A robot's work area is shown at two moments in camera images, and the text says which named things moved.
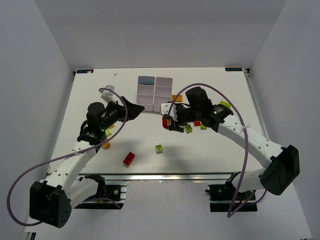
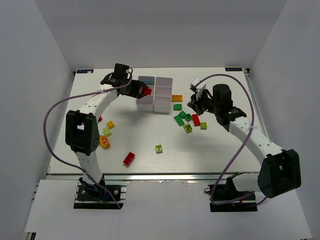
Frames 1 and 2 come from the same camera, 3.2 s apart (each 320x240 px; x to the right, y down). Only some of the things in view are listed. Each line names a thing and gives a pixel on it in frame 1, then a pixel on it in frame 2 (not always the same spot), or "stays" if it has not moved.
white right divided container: x=162 y=92 stays
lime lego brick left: x=108 y=132 stays
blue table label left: x=84 y=71 stays
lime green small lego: x=203 y=127 stays
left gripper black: x=122 y=110 -> x=136 y=88
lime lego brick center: x=159 y=149 stays
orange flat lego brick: x=179 y=98 stays
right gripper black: x=175 y=120 -> x=197 y=104
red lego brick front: x=129 y=158 -> x=146 y=91
